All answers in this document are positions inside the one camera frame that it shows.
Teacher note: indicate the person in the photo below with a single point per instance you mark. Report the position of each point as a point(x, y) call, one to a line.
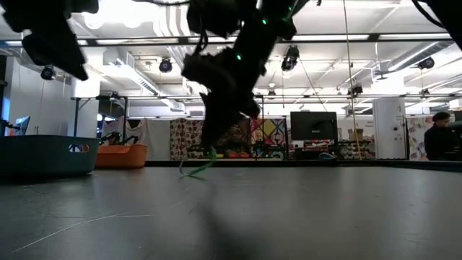
point(438, 141)

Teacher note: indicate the orange plastic basket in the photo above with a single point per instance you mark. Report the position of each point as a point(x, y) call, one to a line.
point(121, 157)

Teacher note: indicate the cluttered low shelf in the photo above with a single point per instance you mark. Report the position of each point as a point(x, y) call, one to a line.
point(314, 148)

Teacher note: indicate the white pillar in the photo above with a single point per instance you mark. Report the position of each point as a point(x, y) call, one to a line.
point(389, 126)

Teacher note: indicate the floral curtain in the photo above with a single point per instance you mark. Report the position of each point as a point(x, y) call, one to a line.
point(415, 141)

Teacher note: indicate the laptop screen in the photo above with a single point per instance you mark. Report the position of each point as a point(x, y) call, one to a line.
point(23, 124)

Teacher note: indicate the black ceiling spotlight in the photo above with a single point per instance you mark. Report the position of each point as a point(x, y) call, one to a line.
point(165, 65)
point(47, 72)
point(426, 63)
point(289, 59)

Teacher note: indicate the white cloth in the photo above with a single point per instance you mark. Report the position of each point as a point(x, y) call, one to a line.
point(159, 141)

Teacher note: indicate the blue-grey plastic basket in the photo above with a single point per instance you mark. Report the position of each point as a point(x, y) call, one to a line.
point(43, 155)

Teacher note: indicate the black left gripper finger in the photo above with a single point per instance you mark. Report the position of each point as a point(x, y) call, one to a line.
point(68, 50)
point(47, 54)

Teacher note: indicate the black monitor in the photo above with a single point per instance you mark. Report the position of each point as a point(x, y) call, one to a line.
point(314, 125)

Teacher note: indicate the blue round object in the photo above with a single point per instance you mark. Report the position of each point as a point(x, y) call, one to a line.
point(326, 156)

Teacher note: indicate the brown circle-patterned cloth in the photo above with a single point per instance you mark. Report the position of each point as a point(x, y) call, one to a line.
point(184, 139)

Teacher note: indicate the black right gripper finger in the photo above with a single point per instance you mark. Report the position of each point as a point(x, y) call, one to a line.
point(232, 121)
point(211, 122)

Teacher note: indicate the green rubber band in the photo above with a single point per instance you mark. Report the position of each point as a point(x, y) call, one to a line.
point(202, 167)

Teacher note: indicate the colourful geometric cloth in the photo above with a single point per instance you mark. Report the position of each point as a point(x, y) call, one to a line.
point(274, 131)

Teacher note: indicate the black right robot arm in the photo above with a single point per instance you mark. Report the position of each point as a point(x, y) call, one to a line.
point(274, 14)

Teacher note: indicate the black table mat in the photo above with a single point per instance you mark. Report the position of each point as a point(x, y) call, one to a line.
point(252, 216)

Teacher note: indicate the thin yellowish pole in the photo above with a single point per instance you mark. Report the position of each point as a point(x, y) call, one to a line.
point(352, 90)

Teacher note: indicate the cardboard box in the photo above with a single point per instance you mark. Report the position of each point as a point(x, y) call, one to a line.
point(355, 134)

